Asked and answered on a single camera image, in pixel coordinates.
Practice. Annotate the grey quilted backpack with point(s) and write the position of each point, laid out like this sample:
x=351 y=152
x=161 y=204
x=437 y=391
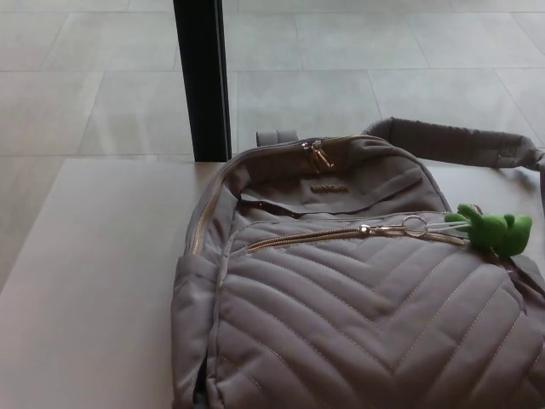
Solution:
x=340 y=332

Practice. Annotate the black window frame post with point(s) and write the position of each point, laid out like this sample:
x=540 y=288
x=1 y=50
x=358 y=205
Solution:
x=202 y=85

